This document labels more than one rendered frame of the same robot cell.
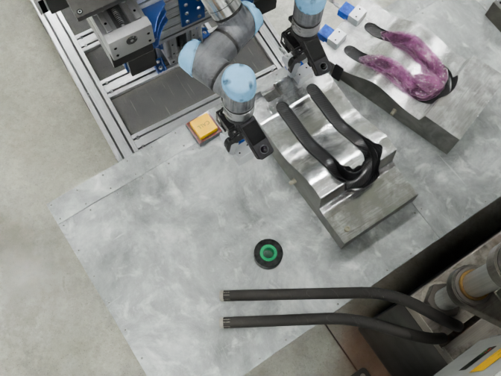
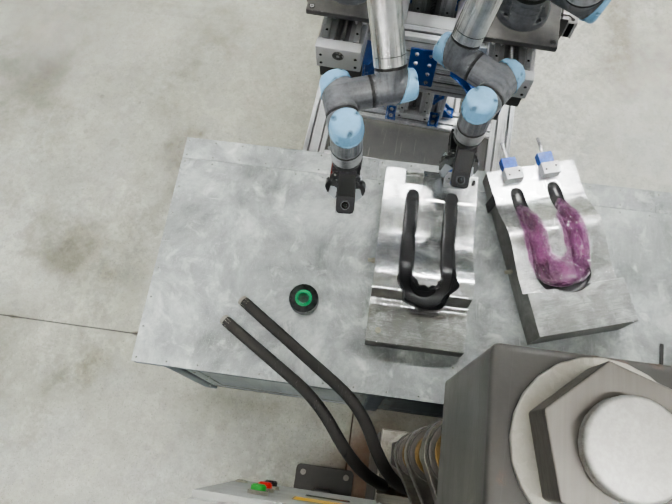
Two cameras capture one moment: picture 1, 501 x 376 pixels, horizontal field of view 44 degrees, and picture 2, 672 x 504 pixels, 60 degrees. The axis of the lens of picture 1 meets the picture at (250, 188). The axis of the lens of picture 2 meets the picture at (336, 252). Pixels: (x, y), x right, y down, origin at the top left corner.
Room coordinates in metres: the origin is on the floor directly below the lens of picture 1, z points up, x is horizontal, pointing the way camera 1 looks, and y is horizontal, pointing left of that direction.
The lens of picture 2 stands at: (0.20, -0.44, 2.39)
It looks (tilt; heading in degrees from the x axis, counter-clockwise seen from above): 71 degrees down; 49
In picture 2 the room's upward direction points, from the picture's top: 3 degrees counter-clockwise
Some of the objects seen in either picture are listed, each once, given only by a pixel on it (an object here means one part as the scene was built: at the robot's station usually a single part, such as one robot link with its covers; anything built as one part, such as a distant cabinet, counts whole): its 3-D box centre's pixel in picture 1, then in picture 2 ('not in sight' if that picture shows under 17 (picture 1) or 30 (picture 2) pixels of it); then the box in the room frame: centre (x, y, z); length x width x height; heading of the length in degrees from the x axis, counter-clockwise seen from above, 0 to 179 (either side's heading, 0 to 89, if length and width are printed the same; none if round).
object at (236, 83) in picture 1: (238, 88); (346, 133); (0.67, 0.05, 1.25); 0.09 x 0.08 x 0.11; 57
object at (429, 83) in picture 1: (408, 62); (556, 239); (1.00, -0.44, 0.90); 0.26 x 0.18 x 0.08; 56
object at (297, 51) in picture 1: (301, 37); (464, 143); (0.95, -0.10, 1.05); 0.09 x 0.08 x 0.12; 38
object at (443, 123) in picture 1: (406, 69); (554, 245); (1.00, -0.44, 0.86); 0.50 x 0.26 x 0.11; 56
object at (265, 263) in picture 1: (268, 254); (304, 299); (0.40, -0.06, 0.82); 0.08 x 0.08 x 0.04
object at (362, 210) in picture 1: (329, 148); (423, 256); (0.71, -0.21, 0.87); 0.50 x 0.26 x 0.14; 38
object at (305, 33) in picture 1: (305, 22); (469, 129); (0.94, -0.11, 1.13); 0.08 x 0.08 x 0.05
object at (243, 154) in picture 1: (233, 139); not in sight; (0.69, 0.06, 0.93); 0.13 x 0.05 x 0.05; 39
